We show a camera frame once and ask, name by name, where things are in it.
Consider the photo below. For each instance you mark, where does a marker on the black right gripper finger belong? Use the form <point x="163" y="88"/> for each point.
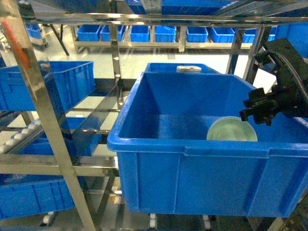
<point x="262" y="106"/>

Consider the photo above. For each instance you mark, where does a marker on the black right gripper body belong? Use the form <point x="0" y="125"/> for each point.
<point x="290" y="100"/>

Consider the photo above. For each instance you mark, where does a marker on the green plastic bowl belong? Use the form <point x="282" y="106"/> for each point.
<point x="231" y="128"/>

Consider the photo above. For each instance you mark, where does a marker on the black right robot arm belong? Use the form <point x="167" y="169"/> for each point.
<point x="283" y="60"/>

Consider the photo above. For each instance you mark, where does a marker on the stainless steel shelf rack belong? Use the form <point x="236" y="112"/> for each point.
<point x="241" y="15"/>

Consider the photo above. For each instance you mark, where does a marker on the white container behind bin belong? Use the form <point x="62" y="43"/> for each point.
<point x="188" y="69"/>

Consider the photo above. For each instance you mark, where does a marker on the large blue bin centre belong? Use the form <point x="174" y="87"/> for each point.
<point x="167" y="165"/>

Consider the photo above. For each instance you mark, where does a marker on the blue bin behind centre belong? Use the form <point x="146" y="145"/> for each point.
<point x="171" y="67"/>

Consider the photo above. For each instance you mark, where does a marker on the row of blue bins background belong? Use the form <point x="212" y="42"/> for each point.
<point x="162" y="33"/>

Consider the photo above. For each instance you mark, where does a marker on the blue bin left rack upper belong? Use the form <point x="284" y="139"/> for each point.
<point x="74" y="81"/>

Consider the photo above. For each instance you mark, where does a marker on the blue bin rack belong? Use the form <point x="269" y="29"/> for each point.
<point x="74" y="81"/>
<point x="26" y="195"/>

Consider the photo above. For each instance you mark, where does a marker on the blue bin left rack lower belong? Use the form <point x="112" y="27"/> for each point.
<point x="26" y="195"/>

